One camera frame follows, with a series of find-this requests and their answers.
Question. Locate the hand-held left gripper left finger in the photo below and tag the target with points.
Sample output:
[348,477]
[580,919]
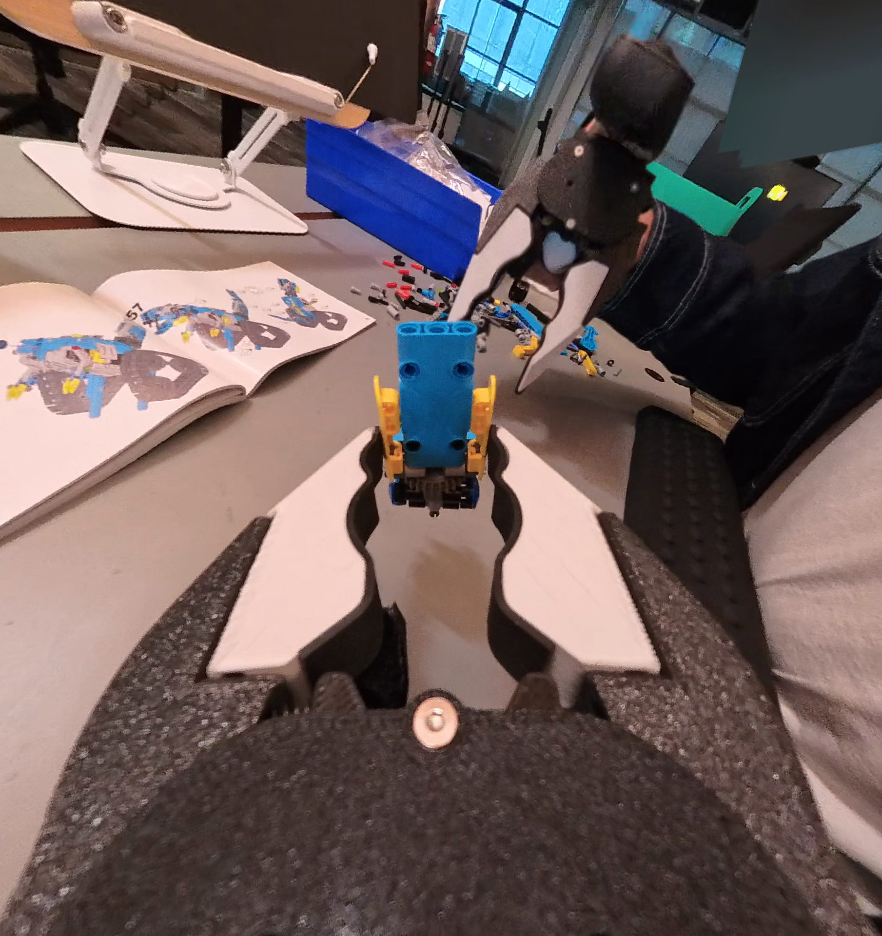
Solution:
[294,578]

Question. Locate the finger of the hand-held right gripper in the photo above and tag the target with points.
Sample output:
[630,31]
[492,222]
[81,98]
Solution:
[576,307]
[495,248]

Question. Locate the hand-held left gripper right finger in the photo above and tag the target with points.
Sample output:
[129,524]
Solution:
[572,578]

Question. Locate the grey desk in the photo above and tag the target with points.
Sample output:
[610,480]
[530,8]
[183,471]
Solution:
[155,585]

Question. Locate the white desk lamp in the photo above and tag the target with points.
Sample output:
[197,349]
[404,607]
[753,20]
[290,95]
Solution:
[155,190]

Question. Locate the small blue yellow brick assembly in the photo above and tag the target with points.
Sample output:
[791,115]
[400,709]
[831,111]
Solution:
[514,318]

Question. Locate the green file tray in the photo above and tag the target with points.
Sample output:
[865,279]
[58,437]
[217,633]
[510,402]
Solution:
[689,201]

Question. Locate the crumpled clear plastic bag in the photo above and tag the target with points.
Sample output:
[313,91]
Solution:
[426,161]

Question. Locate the blue storage bin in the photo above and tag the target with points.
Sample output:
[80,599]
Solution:
[382,197]

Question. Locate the black studded mat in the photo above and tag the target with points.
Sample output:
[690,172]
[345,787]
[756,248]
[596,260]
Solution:
[682,512]

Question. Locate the red fire extinguisher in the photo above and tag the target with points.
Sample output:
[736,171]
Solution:
[433,36]

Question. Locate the person's white shirt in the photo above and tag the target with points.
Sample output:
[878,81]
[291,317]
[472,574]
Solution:
[836,585]

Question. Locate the open instruction booklet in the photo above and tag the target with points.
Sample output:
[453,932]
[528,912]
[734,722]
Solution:
[119,365]

